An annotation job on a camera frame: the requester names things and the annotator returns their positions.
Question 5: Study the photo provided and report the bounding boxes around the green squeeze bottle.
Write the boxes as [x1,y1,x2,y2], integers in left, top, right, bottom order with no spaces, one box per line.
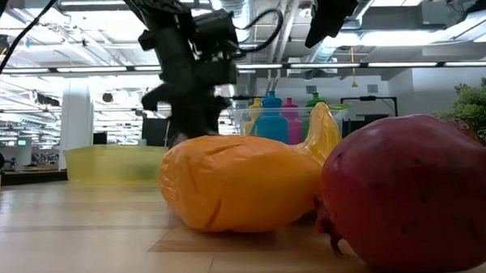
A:
[301,92,329,140]

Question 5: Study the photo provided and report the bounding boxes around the dark red pomegranate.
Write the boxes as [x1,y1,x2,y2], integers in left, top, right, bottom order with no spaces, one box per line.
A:
[442,116,480,145]

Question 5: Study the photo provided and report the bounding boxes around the yellow squeeze bottle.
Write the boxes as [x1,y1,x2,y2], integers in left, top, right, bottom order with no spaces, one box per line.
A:
[243,97,264,136]

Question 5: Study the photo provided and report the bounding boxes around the long ceiling light bar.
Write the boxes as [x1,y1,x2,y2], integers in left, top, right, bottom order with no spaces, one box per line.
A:
[0,51,486,84]

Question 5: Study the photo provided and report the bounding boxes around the yellow hanging cord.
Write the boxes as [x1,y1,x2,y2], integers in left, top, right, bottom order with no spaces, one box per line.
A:
[348,46,359,89]

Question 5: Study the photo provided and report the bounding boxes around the yellow starfruit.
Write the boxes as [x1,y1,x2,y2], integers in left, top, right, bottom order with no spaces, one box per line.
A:
[290,100,344,168]

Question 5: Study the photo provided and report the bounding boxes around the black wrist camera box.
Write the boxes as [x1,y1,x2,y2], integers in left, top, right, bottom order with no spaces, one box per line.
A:
[194,9,241,58]

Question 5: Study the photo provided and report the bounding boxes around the small red pomegranate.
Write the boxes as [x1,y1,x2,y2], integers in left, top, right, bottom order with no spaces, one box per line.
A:
[310,111,486,273]

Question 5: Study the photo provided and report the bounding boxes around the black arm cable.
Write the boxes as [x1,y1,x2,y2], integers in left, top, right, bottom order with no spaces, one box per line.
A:
[0,0,64,92]

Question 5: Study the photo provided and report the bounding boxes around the pink squeeze bottle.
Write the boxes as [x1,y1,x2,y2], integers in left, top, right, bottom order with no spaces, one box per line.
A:
[280,96,305,146]

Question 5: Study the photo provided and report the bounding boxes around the clear plastic bin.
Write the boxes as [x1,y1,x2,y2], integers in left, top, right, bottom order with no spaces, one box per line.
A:
[232,103,352,148]

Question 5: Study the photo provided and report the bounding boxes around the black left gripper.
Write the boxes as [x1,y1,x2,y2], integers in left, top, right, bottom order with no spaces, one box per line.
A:
[138,23,240,149]

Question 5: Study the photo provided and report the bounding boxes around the yellow translucent plastic bin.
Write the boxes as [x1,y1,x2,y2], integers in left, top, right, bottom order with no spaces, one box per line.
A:
[63,142,171,186]

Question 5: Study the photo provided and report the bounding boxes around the green succulent plant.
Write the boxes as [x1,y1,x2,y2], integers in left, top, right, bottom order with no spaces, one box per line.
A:
[431,74,486,147]

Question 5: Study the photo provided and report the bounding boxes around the white pillar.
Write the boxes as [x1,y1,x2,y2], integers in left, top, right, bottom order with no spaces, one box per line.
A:
[57,83,96,170]

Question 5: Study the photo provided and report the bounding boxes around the blue squeeze bottle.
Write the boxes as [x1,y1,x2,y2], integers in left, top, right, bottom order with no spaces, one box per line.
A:
[249,90,289,146]

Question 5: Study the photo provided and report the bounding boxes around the yellow orange mango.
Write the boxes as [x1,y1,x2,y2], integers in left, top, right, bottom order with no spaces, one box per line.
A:
[156,131,326,237]

